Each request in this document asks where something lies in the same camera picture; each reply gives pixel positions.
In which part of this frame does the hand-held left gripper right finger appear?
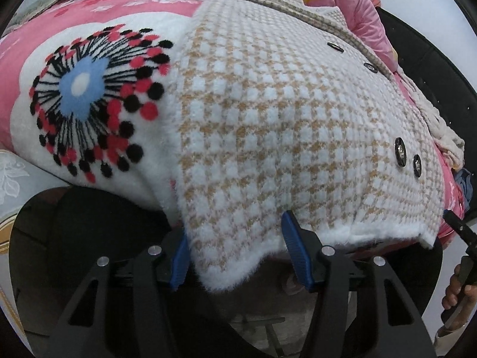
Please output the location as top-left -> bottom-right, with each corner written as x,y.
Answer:
281,211 -> 437,358

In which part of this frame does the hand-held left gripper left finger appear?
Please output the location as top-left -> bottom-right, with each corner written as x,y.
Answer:
48,227 -> 191,358

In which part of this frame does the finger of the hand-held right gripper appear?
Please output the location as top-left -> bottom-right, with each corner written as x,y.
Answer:
442,211 -> 477,259

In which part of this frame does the beige white checked coat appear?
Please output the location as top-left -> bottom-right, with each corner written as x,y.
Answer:
169,0 -> 446,292

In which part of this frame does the person's right hand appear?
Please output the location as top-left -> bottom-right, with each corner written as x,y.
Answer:
442,273 -> 477,311

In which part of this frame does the blue cloth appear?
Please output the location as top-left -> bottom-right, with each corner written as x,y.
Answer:
453,168 -> 471,217

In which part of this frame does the cream knitted cloth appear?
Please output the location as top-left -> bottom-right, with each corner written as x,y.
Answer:
395,71 -> 466,168

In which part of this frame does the black padded headboard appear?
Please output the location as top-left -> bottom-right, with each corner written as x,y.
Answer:
374,5 -> 477,157

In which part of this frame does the white gold patterned mattress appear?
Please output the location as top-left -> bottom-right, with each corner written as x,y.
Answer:
0,149 -> 71,344

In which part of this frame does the pink floral blanket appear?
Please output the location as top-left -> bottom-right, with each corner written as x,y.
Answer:
0,0 -> 466,239

